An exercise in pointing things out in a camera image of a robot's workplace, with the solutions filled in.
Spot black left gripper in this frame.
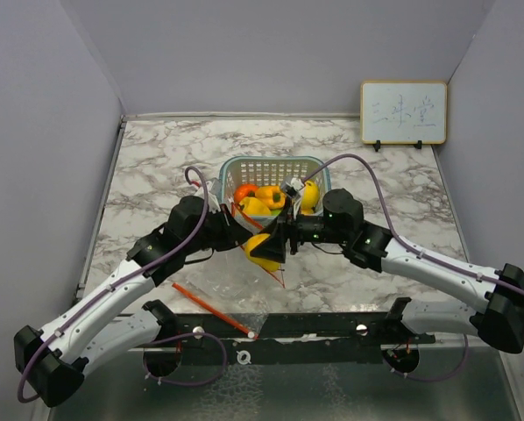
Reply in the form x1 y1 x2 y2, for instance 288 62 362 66
184 203 254 256

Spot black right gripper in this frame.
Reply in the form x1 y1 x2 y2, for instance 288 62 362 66
251 196 348 262

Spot yellow pear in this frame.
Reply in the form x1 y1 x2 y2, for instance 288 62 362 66
243 232 281 274

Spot large yellow bell pepper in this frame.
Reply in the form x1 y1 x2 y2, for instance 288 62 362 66
238 196 272 217

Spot clear zip top bag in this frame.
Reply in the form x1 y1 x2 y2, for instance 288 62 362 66
171 202 287 341

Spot yellow apple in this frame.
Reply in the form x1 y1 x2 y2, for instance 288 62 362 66
301 181 320 210

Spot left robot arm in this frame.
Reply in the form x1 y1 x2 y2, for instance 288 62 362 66
13 196 251 407

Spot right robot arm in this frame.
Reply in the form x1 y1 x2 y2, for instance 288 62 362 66
251 189 524 354

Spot orange tomato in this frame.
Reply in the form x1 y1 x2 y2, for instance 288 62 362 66
233 183 258 203

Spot small yellow bell pepper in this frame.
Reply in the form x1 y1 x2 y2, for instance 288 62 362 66
255 185 286 211

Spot light blue plastic basket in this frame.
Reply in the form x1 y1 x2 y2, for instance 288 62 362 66
219 156 323 231

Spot small whiteboard with stand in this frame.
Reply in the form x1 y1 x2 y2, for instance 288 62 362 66
360 81 448 150

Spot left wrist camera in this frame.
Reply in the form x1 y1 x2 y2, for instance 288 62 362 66
195 178 222 213

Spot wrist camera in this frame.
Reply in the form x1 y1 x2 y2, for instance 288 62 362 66
195 178 222 213
280 175 305 202

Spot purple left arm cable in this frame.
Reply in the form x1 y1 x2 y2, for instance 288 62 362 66
16 165 211 403

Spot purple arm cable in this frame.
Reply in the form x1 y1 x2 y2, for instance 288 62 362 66
303 153 524 308
16 165 211 403

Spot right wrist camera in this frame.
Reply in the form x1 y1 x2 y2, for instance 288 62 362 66
280 175 305 202

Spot black mounting rail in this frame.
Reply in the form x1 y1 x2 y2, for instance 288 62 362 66
160 311 435 365

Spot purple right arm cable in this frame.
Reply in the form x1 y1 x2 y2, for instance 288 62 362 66
303 153 524 308

